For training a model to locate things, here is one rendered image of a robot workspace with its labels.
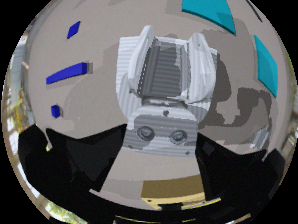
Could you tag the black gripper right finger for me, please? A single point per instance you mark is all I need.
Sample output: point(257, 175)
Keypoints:
point(220, 167)

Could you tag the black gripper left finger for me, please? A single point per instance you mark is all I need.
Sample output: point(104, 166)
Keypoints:
point(92, 155)

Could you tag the white plate with two holes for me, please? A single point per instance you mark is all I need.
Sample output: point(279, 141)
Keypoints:
point(163, 126)

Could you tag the small blue block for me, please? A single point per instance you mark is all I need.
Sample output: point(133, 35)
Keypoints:
point(55, 111)
point(73, 29)

